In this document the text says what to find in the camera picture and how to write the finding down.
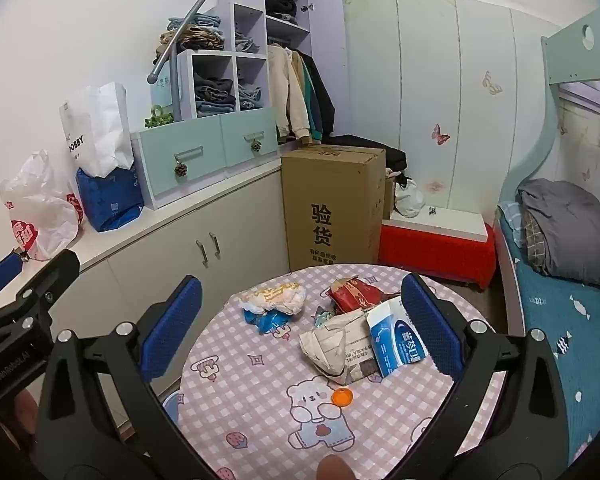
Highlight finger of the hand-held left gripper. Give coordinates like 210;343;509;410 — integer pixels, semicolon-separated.
0;249;81;331
0;250;31;306

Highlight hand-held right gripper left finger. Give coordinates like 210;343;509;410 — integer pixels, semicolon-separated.
35;275;216;480

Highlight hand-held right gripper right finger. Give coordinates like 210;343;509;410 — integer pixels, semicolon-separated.
382;272;572;480

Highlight person's left hand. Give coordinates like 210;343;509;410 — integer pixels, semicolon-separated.
0;389;47;456

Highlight blue white carton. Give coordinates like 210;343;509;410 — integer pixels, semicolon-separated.
365;296;431;380

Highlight beige cabinet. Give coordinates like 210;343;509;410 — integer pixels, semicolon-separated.
0;162;293;441

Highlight white red plastic bag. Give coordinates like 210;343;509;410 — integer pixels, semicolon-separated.
0;149;84;261

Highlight red low bench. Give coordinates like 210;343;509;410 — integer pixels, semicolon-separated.
377;222;498;291

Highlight red snack bag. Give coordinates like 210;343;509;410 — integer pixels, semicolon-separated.
327;275;402;317

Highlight blue bag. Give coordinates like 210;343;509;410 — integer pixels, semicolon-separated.
75;165;145;233

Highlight blue crumpled wrapper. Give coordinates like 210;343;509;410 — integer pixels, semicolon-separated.
243;307;294;336

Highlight crumpled beige paper bag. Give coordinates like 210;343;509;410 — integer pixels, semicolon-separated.
299;307;381;387

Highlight white yellow snack wrapper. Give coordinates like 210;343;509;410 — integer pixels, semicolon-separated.
237;280;306;317

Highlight white board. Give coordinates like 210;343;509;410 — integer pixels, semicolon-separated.
382;207;487;242

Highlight blue bedsheet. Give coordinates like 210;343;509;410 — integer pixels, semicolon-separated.
497;200;600;466

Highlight plaid cloth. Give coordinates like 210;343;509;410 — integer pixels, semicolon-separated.
522;210;548;262

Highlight small cardboard box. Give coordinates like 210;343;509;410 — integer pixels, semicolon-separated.
382;172;406;220

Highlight white paper bag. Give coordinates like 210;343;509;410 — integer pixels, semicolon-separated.
59;81;135;178

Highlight large cardboard box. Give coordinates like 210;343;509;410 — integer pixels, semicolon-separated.
281;145;387;274

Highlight grey quilt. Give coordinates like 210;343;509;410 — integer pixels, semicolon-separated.
517;177;600;288

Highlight teal drawer unit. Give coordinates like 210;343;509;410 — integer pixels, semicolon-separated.
130;107;281;211

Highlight black clothes pile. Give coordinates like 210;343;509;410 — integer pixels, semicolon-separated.
330;134;409;186

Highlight pale teal box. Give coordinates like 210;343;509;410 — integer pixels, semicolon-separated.
150;60;182;121

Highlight folded grey clothes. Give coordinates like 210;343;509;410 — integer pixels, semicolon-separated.
194;76;235;113

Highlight folded blue clothes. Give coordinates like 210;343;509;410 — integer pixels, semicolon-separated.
237;82;263;111

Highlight white wardrobe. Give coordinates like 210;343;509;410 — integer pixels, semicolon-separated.
342;0;551;211

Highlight dark jacket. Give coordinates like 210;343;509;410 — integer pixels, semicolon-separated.
300;50;337;142

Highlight cream jacket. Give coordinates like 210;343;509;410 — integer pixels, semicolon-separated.
266;45;311;141

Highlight folded jeans and tan clothes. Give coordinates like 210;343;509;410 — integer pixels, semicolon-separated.
154;14;226;58

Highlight lilac shelf unit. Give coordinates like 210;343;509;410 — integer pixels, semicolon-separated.
175;0;348;122

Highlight folded dark clothes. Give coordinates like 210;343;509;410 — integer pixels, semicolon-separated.
266;0;298;23

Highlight curved metal rail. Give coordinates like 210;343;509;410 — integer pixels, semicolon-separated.
147;0;241;83

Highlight light green bed frame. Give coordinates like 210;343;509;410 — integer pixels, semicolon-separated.
495;2;600;336

